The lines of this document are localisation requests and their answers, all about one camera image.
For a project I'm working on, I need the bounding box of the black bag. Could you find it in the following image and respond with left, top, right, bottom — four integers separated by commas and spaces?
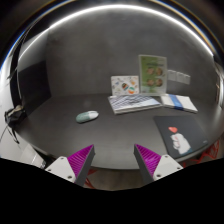
3, 104, 27, 129

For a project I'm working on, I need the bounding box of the white book with blue band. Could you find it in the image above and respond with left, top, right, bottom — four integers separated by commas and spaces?
160, 93, 199, 114

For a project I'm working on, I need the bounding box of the white wall socket row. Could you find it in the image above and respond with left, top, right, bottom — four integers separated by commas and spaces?
166, 69, 192, 85

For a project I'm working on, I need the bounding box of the black mouse pad with print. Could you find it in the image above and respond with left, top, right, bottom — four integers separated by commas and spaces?
153, 115, 210, 160

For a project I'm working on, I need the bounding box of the green standing menu card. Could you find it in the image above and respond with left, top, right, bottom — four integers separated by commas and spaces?
138, 54, 168, 95

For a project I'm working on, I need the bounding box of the striped cover book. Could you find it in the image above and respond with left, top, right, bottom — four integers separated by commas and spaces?
107, 93, 163, 115

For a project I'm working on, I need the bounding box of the red wire chair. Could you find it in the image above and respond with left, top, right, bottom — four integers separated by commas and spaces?
181, 139, 221, 169

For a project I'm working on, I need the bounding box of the green and white computer mouse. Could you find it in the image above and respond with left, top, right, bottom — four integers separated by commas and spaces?
75, 110, 100, 124

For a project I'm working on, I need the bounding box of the white sticker sheet card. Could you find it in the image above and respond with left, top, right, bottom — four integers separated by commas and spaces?
110, 75, 140, 97

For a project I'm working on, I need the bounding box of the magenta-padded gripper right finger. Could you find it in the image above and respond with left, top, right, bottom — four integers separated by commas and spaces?
133, 143, 184, 185

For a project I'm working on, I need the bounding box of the ceiling light strip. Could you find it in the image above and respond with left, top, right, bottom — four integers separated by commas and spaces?
18, 3, 215, 58

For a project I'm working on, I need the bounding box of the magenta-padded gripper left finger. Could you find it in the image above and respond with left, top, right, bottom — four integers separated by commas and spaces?
44, 144, 96, 188

